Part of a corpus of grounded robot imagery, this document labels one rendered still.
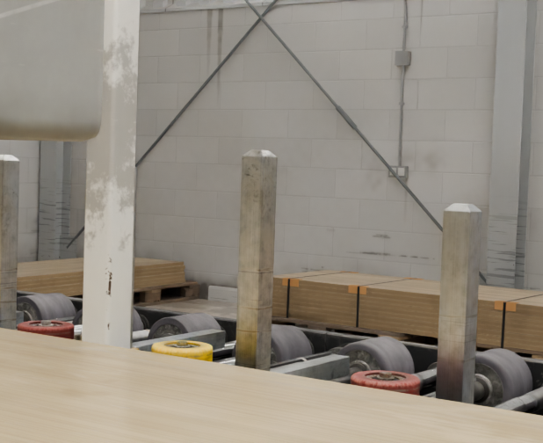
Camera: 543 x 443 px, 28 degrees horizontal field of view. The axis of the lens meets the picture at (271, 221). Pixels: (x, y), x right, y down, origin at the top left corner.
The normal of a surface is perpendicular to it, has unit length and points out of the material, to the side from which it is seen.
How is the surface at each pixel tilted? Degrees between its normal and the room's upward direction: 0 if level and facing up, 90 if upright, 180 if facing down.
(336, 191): 90
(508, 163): 90
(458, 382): 90
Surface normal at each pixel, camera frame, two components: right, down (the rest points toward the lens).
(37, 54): 0.83, 0.06
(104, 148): -0.56, 0.03
